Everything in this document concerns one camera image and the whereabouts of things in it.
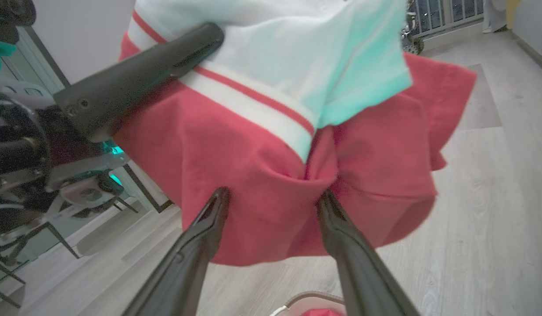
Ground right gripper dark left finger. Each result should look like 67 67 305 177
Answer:
122 187 230 316

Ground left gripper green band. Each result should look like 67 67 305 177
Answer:
0 22 226 237

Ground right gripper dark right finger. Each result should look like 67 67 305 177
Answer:
316 189 421 316

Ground red and white garment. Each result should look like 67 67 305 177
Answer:
113 0 477 267

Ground white laundry basket brown rim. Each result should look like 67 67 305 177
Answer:
270 291 347 316

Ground black metal stand legs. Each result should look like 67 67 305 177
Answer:
0 197 140 309

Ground grey floor mat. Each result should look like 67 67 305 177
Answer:
454 64 503 131

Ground window metal railing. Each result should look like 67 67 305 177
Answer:
407 0 485 38

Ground white curtain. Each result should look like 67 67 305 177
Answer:
482 0 509 34

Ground glass door dark frame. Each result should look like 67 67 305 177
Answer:
0 25 174 308

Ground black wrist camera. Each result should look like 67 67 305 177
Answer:
0 0 37 44

